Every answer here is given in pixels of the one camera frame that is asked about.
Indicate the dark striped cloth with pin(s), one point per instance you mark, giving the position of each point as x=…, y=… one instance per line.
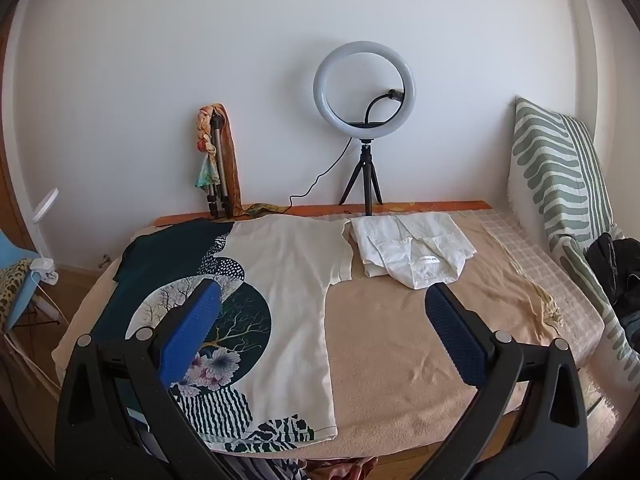
x=280, y=467

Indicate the dark green patterned pillowcase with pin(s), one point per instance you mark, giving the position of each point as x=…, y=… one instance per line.
x=290, y=280

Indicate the white round lamp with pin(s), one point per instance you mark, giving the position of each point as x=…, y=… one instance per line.
x=45, y=205

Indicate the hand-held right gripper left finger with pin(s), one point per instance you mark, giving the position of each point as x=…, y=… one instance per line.
x=192, y=332

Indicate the orange bedsheet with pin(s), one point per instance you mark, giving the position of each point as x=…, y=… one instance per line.
x=440, y=206

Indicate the leopard print cloth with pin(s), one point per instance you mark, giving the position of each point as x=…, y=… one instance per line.
x=12, y=290

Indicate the black bag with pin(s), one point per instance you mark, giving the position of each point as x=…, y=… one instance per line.
x=615, y=265

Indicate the colourful patterned scarf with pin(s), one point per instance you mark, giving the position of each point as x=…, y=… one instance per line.
x=207, y=172

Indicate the beige blanket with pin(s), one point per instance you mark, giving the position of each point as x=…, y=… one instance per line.
x=400, y=350

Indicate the orange scarf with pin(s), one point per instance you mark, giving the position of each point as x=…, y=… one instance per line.
x=231, y=160

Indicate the green striped pillow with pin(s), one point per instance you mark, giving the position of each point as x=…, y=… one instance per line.
x=545, y=170

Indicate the blue chair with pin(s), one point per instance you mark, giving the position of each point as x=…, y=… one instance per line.
x=17, y=255

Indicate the black mini tripod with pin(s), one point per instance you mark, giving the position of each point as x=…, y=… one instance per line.
x=366, y=160

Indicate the silver folded tripod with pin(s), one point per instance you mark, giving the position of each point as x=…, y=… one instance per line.
x=220, y=160

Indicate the folded white shirt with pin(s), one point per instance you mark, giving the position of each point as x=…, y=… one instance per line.
x=400, y=240

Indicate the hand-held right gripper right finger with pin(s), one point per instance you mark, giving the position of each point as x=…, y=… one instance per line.
x=457, y=335

